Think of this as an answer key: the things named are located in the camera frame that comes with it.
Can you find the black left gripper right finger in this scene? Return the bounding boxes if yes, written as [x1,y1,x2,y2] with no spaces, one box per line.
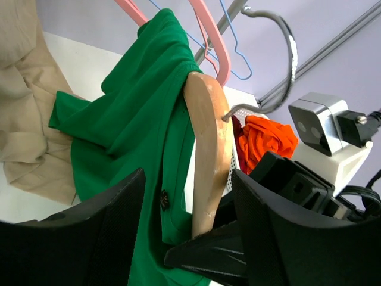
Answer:
[232,170,380,285]

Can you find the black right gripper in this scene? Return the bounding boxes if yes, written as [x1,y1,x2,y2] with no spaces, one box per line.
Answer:
[249,152,356,220]

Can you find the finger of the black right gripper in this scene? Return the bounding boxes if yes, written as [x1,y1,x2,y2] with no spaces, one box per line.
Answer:
[164,221,249,286]

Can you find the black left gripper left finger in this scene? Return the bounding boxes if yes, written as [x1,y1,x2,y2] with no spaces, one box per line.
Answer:
[1,169,146,285]

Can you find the wooden hanger with metal hook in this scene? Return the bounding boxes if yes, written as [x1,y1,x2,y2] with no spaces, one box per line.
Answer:
[183,72,265,237]

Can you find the green t shirt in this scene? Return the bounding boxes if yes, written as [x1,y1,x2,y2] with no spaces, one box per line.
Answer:
[49,9,210,285]

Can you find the beige t shirt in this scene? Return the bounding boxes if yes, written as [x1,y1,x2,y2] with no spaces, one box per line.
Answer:
[1,1,76,204]

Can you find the thin pink plastic hanger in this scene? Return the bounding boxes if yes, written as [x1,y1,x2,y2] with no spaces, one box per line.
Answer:
[195,14,218,74]

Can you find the thick pink plastic hanger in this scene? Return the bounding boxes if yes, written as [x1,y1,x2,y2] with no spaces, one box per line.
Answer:
[114,0,232,87]

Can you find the orange garment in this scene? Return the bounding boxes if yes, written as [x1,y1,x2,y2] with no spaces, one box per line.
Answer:
[239,115,298,175]

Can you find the dark red garment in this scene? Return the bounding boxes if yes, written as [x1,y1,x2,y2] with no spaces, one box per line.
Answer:
[232,116,247,173]

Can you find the white laundry basket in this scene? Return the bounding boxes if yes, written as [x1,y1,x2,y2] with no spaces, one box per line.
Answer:
[223,109,267,196]

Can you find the white metal clothes rack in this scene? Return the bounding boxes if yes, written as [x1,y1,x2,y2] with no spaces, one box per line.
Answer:
[195,0,247,64]

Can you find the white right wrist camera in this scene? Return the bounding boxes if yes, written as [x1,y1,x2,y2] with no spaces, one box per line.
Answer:
[288,92,380,197]

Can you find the blue wire hanger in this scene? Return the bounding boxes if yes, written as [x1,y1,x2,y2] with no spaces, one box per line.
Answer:
[144,1,252,80]

